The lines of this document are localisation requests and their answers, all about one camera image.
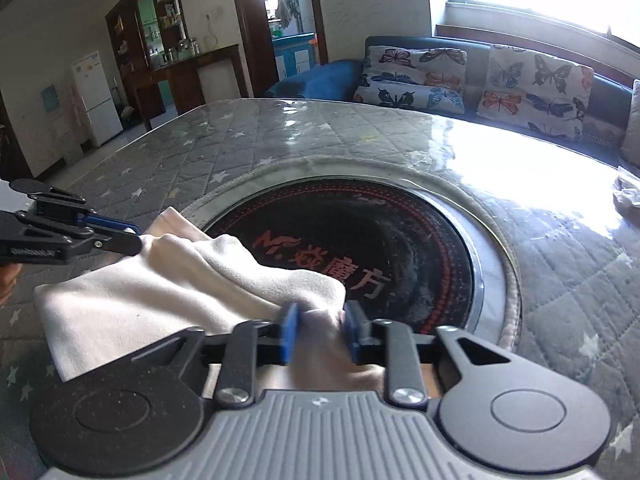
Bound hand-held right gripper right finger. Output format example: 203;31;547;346
344;301;516;408

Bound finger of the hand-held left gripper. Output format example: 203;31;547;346
67;230;143;257
10;179;139;234

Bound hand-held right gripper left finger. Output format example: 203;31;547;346
131;302;301;408

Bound cream shirt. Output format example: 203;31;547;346
34;206;386;391

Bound hanging clothes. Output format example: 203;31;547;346
276;0;302;28

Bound person's left hand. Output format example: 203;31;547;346
0;264;23;306

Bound round black induction cooktop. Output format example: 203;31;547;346
202;177;483;336

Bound white refrigerator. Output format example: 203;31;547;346
70;50;123;148

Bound dark wooden cabinet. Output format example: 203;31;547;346
105;0;251;131

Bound grey quilted star table cover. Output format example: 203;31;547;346
0;97;640;480

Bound blue cabinet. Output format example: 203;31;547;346
271;32;321;81

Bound blue sofa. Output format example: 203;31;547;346
264;35;640;171

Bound butterfly print cushion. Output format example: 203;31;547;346
475;44;595;142
352;45;468;116

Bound clear plastic bag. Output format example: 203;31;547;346
612;167;640;218

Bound grey cushion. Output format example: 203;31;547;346
620;79;640;168

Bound dark wooden door frame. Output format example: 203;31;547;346
227;0;328;93

